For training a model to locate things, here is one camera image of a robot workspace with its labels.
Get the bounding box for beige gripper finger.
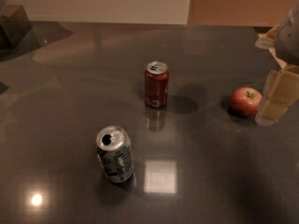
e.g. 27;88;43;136
255;24;278;49
255;64;299;126

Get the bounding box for green silver 7up can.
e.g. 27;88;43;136
96;126;134;183

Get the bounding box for red soda can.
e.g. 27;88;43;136
144;61;169;108

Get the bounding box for red apple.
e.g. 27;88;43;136
230;87;262;117

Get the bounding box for dark brown box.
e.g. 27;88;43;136
0;6;32;49

